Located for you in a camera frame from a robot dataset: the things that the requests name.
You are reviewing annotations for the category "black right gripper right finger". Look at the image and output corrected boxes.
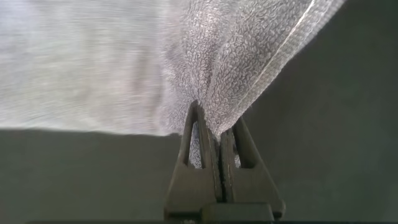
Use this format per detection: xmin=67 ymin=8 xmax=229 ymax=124
xmin=220 ymin=116 xmax=285 ymax=218

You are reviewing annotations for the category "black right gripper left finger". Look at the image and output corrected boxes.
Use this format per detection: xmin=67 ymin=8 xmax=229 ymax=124
xmin=164 ymin=100 xmax=223 ymax=218

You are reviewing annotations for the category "grey towel with orange marks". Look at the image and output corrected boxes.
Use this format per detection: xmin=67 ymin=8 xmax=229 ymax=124
xmin=0 ymin=0 xmax=346 ymax=169

